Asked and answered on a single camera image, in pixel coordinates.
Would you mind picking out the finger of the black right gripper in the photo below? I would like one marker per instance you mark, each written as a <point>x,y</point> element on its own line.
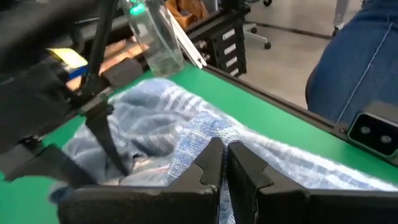
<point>105,133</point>
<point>49,161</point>

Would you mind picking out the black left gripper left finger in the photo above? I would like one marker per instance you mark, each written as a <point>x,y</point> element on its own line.
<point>140,205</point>

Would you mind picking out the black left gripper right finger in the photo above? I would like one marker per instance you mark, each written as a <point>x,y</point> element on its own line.
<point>311,208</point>

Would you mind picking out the blue striped garment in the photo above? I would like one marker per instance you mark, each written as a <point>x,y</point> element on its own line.
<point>155,118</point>

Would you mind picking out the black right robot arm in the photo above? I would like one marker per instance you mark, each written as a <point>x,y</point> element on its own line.
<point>31,31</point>

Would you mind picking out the yellow paper note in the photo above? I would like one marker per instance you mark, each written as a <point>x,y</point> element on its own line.
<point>66,57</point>

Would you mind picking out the clear plastic spray bottle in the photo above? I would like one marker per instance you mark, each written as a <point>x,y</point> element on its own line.
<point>158,46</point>

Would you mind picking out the green table mat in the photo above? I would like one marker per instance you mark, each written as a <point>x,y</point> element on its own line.
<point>248,110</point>

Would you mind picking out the brown bag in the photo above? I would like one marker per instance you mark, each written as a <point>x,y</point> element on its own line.
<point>183,12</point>

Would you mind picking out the black box with white labels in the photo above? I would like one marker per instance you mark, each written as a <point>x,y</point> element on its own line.
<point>230,46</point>

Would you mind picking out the person in blue jeans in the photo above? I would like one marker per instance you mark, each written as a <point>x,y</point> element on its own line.
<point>357,62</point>

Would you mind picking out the office chair base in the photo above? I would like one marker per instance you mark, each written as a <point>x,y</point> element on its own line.
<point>259,36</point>

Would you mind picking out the black table-level camera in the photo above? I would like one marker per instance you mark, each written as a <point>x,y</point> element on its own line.
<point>373,133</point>

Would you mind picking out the black aluminium table frame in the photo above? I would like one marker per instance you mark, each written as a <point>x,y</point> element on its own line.
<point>280,102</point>

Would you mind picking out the silver aluminium rail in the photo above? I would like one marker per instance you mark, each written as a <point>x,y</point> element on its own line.
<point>186,40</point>

